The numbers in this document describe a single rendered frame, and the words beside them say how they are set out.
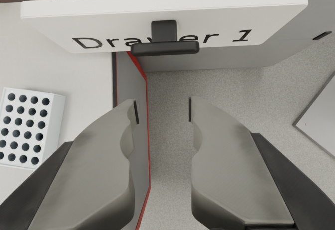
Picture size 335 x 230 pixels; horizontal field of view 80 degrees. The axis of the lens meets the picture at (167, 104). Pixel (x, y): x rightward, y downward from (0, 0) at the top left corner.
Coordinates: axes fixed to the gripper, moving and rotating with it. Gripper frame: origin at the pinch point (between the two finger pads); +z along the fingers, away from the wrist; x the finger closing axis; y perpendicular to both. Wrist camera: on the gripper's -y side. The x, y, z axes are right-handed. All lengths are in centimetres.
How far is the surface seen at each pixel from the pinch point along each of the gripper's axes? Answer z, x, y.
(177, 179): 64, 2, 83
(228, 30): 15.3, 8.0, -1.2
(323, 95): 85, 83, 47
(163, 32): 11.5, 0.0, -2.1
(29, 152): 13.5, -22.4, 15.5
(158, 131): 78, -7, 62
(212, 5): 11.0, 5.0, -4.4
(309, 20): 48, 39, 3
